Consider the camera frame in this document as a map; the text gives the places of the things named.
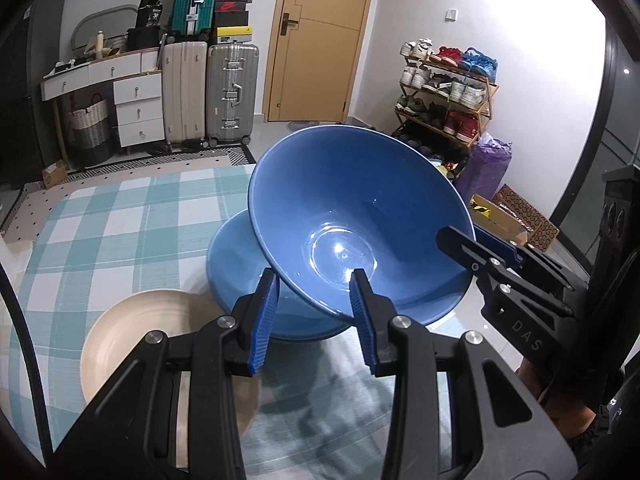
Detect blue bowl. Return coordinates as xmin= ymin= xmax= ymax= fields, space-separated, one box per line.
xmin=206 ymin=208 xmax=352 ymax=343
xmin=247 ymin=126 xmax=477 ymax=323

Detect small cardboard box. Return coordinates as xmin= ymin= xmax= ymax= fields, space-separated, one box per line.
xmin=40 ymin=160 xmax=69 ymax=189

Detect grey white laundry basket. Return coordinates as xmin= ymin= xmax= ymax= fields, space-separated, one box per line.
xmin=67 ymin=95 xmax=114 ymax=167

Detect person's right hand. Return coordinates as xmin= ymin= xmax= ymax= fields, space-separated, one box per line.
xmin=514 ymin=359 xmax=598 ymax=441

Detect black cable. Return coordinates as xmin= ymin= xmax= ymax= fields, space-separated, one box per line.
xmin=0 ymin=260 xmax=57 ymax=463

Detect box with yellow black tape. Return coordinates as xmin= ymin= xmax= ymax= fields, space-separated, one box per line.
xmin=469 ymin=194 xmax=528 ymax=246

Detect wooden shoe rack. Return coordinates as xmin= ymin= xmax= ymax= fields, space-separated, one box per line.
xmin=392 ymin=40 xmax=501 ymax=161

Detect black white patterned rug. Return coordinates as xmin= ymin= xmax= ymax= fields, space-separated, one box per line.
xmin=65 ymin=143 xmax=257 ymax=179

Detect arched mirror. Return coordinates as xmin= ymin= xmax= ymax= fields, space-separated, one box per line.
xmin=71 ymin=4 xmax=139 ymax=52

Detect patterned cardboard box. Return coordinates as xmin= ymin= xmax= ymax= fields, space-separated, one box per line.
xmin=494 ymin=184 xmax=561 ymax=252

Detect white desk with drawers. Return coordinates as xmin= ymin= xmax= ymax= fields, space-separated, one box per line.
xmin=40 ymin=47 xmax=167 ymax=150

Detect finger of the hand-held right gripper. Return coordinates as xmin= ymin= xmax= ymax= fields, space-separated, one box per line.
xmin=472 ymin=229 xmax=576 ymax=292
xmin=436 ymin=226 xmax=575 ymax=318

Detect yellow and black shoe box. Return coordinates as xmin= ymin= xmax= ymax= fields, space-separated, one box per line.
xmin=209 ymin=26 xmax=254 ymax=46

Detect black case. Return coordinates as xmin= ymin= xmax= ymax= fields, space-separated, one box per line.
xmin=125 ymin=27 xmax=162 ymax=52

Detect silver suitcase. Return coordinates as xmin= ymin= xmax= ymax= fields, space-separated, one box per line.
xmin=206 ymin=42 xmax=261 ymax=143

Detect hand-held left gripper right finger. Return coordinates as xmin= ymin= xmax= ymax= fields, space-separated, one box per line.
xmin=349 ymin=269 xmax=579 ymax=480

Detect black speaker box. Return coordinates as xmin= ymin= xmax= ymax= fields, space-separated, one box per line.
xmin=600 ymin=165 xmax=640 ymax=281

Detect rows of shoes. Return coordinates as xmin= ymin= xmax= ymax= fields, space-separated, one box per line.
xmin=395 ymin=37 xmax=499 ymax=143

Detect black bag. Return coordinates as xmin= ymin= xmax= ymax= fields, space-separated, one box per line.
xmin=136 ymin=0 xmax=166 ymax=29

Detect cream round plate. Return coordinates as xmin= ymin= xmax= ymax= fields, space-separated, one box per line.
xmin=80 ymin=289 xmax=261 ymax=467

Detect wooden door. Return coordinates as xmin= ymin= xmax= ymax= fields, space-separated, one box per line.
xmin=264 ymin=0 xmax=377 ymax=122

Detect beige suitcase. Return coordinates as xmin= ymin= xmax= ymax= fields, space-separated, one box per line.
xmin=162 ymin=40 xmax=208 ymax=147

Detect purple bag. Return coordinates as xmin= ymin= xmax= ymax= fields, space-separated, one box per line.
xmin=456 ymin=132 xmax=514 ymax=207

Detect dark tall cabinet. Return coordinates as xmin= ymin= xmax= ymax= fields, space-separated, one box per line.
xmin=0 ymin=0 xmax=67 ymax=188

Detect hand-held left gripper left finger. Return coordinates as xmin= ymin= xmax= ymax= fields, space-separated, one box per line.
xmin=50 ymin=267 xmax=281 ymax=480

